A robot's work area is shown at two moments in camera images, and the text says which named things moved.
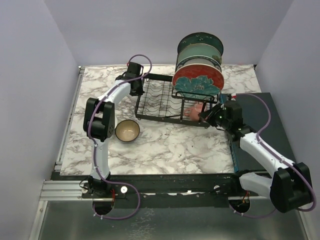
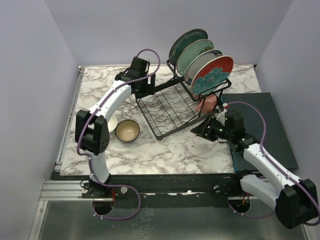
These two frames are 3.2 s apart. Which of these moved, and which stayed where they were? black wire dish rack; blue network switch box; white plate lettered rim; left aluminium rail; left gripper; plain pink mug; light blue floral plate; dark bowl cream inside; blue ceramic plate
Moved: light blue floral plate; left gripper; white plate lettered rim; black wire dish rack; blue ceramic plate; plain pink mug
Stayed: dark bowl cream inside; left aluminium rail; blue network switch box
